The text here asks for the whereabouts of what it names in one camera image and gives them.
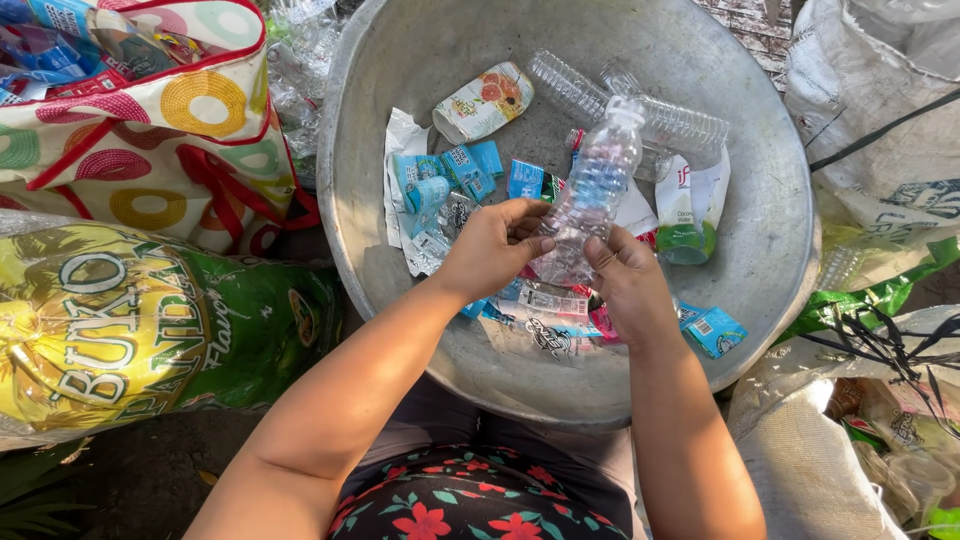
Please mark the large grey metal basin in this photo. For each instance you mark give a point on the large grey metal basin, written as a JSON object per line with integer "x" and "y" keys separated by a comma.
{"x": 750, "y": 247}

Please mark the black floral shirt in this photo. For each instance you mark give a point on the black floral shirt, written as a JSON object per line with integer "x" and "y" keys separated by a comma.
{"x": 472, "y": 502}

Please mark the person's right hand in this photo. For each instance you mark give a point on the person's right hand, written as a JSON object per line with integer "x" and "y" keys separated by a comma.
{"x": 637, "y": 292}

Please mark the heap of torn bottle labels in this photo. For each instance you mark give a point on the heap of torn bottle labels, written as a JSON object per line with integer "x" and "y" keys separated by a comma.
{"x": 465, "y": 169}

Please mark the green yellow printed plastic bag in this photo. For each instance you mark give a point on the green yellow printed plastic bag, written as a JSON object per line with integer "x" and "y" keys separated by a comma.
{"x": 135, "y": 330}

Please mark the circle print bag red trim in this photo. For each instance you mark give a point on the circle print bag red trim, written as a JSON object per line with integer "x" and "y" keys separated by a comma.
{"x": 150, "y": 142}

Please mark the green plant leaves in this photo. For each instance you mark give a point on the green plant leaves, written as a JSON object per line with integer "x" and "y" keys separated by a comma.
{"x": 34, "y": 499}

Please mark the grey shorts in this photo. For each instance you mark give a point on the grey shorts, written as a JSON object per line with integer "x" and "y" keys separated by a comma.
{"x": 442, "y": 420}

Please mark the clear plastic bottle white cap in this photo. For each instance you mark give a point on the clear plastic bottle white cap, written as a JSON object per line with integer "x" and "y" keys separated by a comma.
{"x": 592, "y": 187}

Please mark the orange fruit print juice carton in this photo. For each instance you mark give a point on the orange fruit print juice carton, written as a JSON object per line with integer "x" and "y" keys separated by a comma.
{"x": 484, "y": 103}

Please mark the clear ribbed plastic bottle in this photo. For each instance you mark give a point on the clear ribbed plastic bottle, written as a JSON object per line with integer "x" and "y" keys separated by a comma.
{"x": 686, "y": 127}
{"x": 566, "y": 88}

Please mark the pile of crushed clear bottles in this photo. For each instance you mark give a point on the pile of crushed clear bottles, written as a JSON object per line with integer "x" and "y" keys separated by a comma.
{"x": 300, "y": 67}

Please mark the person's left hand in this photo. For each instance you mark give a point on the person's left hand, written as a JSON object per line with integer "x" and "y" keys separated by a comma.
{"x": 484, "y": 251}

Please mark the white woven sack of plastics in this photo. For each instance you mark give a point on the white woven sack of plastics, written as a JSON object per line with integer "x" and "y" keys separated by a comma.
{"x": 802, "y": 457}

